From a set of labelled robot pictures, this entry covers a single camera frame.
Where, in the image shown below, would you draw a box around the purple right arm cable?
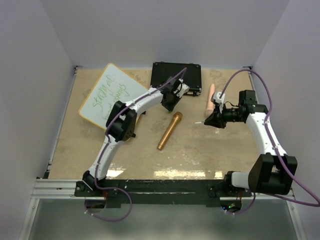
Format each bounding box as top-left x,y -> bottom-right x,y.
221,68 -> 320,207

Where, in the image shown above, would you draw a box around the pink small object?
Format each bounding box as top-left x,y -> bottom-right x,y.
205,84 -> 215,118

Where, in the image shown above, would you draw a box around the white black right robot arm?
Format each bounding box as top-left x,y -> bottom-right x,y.
204,90 -> 298,197

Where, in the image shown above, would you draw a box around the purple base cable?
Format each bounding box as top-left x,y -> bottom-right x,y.
223,192 -> 256,216
84,187 -> 133,222

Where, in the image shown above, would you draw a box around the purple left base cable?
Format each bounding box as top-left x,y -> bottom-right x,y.
84,187 -> 133,222

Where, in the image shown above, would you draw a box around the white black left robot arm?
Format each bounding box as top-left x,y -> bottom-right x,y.
74,77 -> 189,197

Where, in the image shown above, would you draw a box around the black hard case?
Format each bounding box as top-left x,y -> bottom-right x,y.
149,61 -> 203,97

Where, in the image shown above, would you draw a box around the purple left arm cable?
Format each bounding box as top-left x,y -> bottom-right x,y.
93,66 -> 188,193

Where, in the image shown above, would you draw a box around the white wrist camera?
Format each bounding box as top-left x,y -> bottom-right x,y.
174,78 -> 190,98
211,91 -> 226,106

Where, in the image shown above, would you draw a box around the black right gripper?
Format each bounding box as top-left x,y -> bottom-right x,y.
204,102 -> 244,129

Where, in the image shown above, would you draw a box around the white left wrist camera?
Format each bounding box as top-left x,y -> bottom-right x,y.
174,78 -> 190,98

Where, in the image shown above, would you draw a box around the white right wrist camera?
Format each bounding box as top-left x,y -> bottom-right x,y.
211,91 -> 226,106

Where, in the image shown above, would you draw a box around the gold microphone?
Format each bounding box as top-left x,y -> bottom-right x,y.
157,111 -> 183,151

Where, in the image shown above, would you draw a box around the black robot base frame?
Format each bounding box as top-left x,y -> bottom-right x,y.
74,179 -> 252,208

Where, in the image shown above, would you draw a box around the yellow framed whiteboard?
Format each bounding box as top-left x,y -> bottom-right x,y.
78,63 -> 148,130

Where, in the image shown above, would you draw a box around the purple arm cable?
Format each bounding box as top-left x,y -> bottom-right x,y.
93,66 -> 188,193
221,68 -> 320,207

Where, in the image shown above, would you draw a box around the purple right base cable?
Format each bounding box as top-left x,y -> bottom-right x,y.
223,192 -> 256,216

